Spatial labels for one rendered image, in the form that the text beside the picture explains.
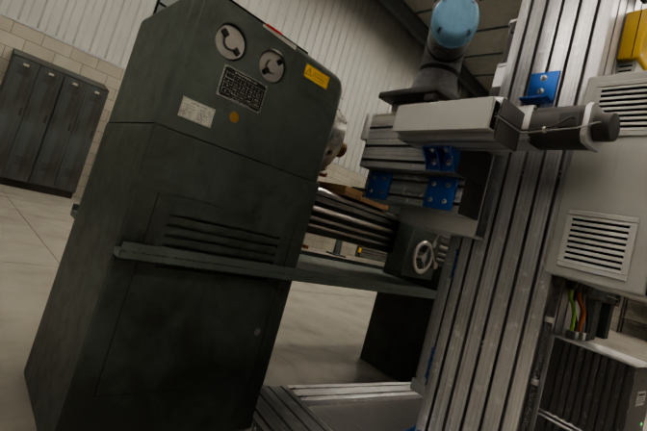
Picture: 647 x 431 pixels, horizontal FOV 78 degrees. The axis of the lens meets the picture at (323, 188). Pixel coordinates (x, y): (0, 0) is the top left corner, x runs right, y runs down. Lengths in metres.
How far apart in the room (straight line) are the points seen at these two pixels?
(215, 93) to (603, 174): 0.97
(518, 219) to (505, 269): 0.13
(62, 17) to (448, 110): 7.61
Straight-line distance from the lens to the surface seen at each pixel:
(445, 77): 1.22
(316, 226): 1.57
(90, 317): 1.18
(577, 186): 1.05
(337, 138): 1.59
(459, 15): 1.14
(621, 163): 1.04
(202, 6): 1.20
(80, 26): 8.20
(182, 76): 1.14
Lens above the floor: 0.74
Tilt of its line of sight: 5 degrees up
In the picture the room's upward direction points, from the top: 16 degrees clockwise
